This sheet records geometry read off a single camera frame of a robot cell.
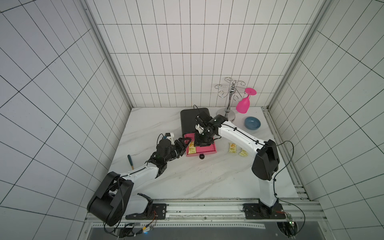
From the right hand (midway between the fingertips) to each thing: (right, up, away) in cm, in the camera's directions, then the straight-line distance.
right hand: (191, 146), depth 83 cm
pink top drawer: (+5, -2, 0) cm, 6 cm away
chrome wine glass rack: (+25, +35, +9) cm, 45 cm away
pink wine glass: (+35, +25, +15) cm, 45 cm away
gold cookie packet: (+1, -1, -1) cm, 2 cm away
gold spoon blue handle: (-38, -11, +7) cm, 40 cm away
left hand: (-1, +2, +1) cm, 2 cm away
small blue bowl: (+46, +13, +26) cm, 54 cm away
